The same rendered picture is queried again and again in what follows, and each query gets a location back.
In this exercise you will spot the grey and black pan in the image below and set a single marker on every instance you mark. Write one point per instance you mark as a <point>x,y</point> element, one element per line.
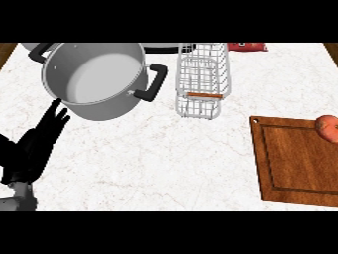
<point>164,48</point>

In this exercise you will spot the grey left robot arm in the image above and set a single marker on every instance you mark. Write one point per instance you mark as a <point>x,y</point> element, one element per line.
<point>18,198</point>

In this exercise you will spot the brown wooden cutting board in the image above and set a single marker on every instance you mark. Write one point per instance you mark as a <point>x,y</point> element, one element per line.
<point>308,165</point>

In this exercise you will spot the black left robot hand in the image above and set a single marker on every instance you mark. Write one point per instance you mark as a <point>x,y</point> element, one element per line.
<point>30,149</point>

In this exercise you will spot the red packet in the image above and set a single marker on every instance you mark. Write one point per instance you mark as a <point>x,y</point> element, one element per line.
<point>247,47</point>

